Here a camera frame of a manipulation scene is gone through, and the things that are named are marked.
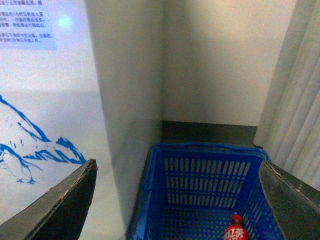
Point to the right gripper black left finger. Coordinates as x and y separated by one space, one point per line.
60 213

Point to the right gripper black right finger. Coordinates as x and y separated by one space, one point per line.
295 205

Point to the blue plastic crate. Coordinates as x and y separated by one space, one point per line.
191 190

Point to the white vertical blinds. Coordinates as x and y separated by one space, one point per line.
289 127

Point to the red drink bottle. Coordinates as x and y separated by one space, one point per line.
236 231

